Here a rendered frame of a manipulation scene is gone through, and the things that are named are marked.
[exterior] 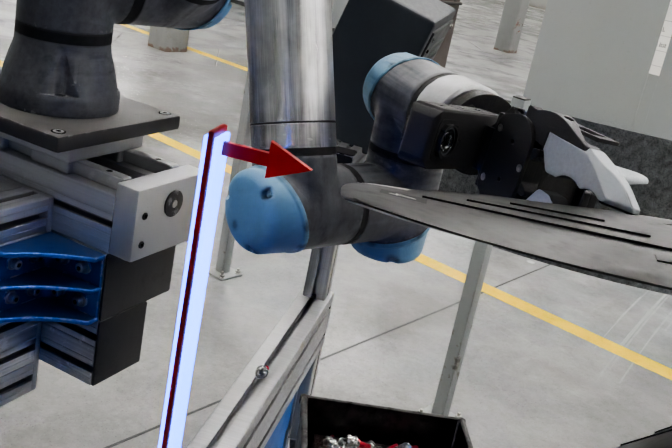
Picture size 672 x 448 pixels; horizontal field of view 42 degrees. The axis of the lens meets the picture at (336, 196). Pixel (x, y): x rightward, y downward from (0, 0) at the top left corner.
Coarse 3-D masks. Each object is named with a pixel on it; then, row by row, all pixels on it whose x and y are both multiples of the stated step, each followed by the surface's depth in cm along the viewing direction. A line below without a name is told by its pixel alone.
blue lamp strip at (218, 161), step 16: (224, 160) 55; (208, 192) 54; (208, 208) 55; (208, 224) 55; (208, 240) 56; (208, 256) 57; (192, 288) 56; (192, 304) 57; (192, 320) 57; (192, 336) 58; (192, 352) 59; (192, 368) 60; (176, 400) 59; (176, 416) 59; (176, 432) 60
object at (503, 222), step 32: (352, 192) 46; (416, 192) 53; (448, 192) 56; (448, 224) 45; (480, 224) 46; (512, 224) 48; (544, 224) 49; (576, 224) 50; (608, 224) 51; (640, 224) 52; (544, 256) 44; (576, 256) 45; (608, 256) 46; (640, 256) 47
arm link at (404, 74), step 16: (384, 64) 84; (400, 64) 82; (416, 64) 81; (432, 64) 81; (368, 80) 85; (384, 80) 82; (400, 80) 80; (416, 80) 78; (432, 80) 77; (368, 96) 84; (384, 96) 81; (400, 96) 79; (416, 96) 77; (384, 112) 81; (400, 112) 79; (384, 128) 81; (400, 128) 80; (384, 144) 82; (400, 144) 81
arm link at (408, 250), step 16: (368, 160) 84; (384, 160) 82; (400, 160) 81; (368, 176) 80; (384, 176) 81; (400, 176) 81; (416, 176) 81; (432, 176) 82; (368, 224) 79; (384, 224) 80; (400, 224) 82; (416, 224) 83; (368, 240) 82; (384, 240) 83; (400, 240) 83; (416, 240) 84; (368, 256) 84; (384, 256) 84; (400, 256) 84; (416, 256) 85
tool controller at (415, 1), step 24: (360, 0) 107; (384, 0) 106; (408, 0) 112; (432, 0) 125; (360, 24) 108; (384, 24) 107; (408, 24) 106; (432, 24) 106; (336, 48) 109; (360, 48) 108; (384, 48) 108; (408, 48) 107; (432, 48) 113; (336, 72) 110; (360, 72) 109; (336, 96) 111; (360, 96) 110; (336, 120) 112; (360, 120) 111; (360, 144) 112
